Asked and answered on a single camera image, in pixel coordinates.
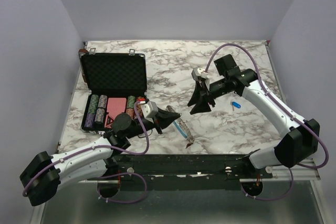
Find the grey blue spiral keyring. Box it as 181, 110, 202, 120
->
173, 118, 195, 148

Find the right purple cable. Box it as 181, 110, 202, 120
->
206, 43, 330, 202

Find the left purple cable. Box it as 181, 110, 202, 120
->
23, 98, 151, 204

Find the pink playing card deck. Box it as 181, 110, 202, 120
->
106, 98, 127, 119

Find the purple poker chip stack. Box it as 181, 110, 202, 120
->
83, 94, 108, 130

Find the black poker chip case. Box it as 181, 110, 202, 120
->
78, 49, 147, 132

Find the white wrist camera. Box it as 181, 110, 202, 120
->
191, 67, 209, 83
141, 101, 159, 119

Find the orange poker chip stack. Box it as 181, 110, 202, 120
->
125, 97, 145, 119

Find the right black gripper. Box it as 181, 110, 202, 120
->
187, 77, 230, 115

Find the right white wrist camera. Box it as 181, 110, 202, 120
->
191, 67, 209, 83

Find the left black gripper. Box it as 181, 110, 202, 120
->
125, 106, 181, 140

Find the green poker chip stack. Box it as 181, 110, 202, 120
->
127, 95, 137, 109

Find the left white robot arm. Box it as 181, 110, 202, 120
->
19, 109, 180, 206

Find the aluminium rail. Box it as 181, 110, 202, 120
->
44, 161, 321, 183

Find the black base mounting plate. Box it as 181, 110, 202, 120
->
97, 154, 272, 195

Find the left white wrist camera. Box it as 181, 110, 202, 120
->
141, 101, 159, 119

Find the purple cable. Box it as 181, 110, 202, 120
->
23, 98, 151, 204
206, 43, 330, 202

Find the blue tagged key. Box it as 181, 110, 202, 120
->
230, 101, 242, 111

